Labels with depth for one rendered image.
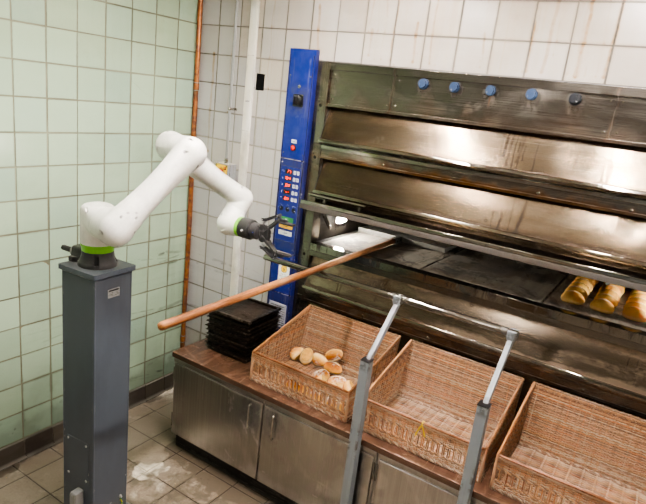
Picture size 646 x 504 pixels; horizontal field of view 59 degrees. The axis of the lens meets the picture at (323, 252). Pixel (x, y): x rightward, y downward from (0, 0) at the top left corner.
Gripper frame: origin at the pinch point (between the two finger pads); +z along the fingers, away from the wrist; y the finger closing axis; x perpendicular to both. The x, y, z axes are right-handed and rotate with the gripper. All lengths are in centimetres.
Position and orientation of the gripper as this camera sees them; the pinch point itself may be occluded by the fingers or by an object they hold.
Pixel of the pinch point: (289, 240)
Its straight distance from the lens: 243.1
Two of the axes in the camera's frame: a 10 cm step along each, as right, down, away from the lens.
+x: -5.4, 1.6, -8.2
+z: 8.3, 2.4, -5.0
